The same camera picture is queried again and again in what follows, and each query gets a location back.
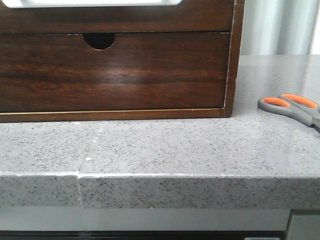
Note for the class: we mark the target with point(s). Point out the white plastic storage box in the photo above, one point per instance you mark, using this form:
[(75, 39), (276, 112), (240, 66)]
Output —
[(86, 3)]

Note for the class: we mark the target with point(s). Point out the dark wooden drawer cabinet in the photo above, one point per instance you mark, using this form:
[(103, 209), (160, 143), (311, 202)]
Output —
[(100, 24)]

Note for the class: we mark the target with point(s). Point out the black appliance under counter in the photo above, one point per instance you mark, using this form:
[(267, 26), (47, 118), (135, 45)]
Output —
[(141, 235)]

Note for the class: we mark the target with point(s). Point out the grey orange handled scissors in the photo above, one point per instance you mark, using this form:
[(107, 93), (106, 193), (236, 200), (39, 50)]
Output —
[(297, 107)]

